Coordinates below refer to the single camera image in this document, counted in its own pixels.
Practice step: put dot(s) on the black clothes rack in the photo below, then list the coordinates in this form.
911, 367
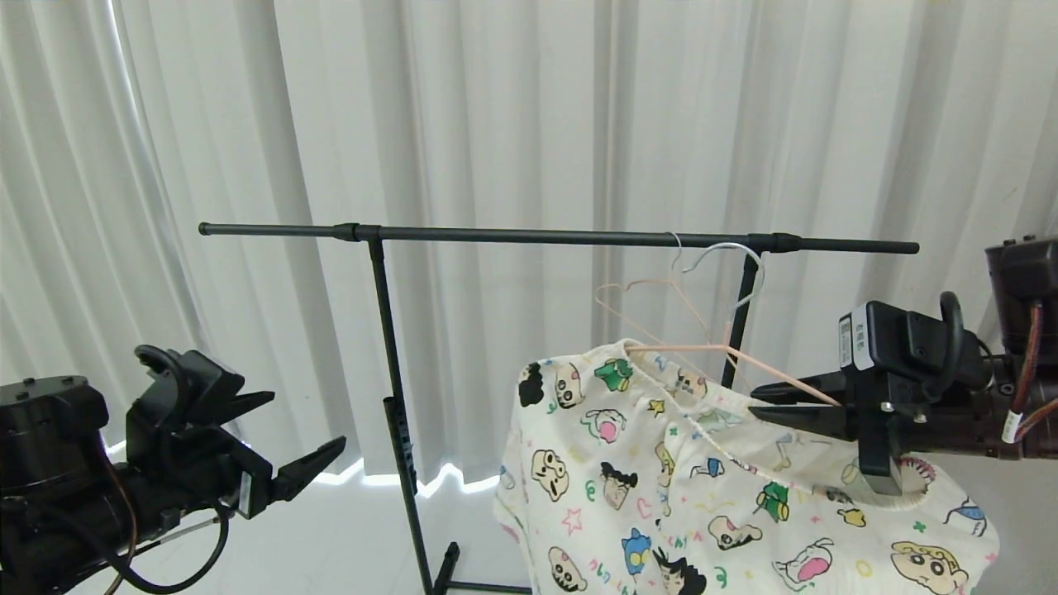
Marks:
537, 237

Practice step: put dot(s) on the cream printed garment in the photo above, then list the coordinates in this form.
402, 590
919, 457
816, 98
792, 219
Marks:
661, 496

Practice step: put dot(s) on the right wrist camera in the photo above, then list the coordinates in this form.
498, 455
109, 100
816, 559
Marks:
893, 339

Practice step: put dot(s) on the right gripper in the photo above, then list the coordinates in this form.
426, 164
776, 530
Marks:
942, 430

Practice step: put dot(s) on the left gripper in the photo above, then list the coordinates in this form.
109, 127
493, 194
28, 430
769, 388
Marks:
190, 487

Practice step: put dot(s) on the pink clothes hanger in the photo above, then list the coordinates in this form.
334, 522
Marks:
727, 339
676, 248

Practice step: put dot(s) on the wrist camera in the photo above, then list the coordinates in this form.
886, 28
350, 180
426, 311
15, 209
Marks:
190, 388
893, 339

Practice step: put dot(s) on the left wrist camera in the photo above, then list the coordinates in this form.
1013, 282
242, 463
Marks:
190, 388

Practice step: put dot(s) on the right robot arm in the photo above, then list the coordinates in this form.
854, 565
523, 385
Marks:
1025, 330

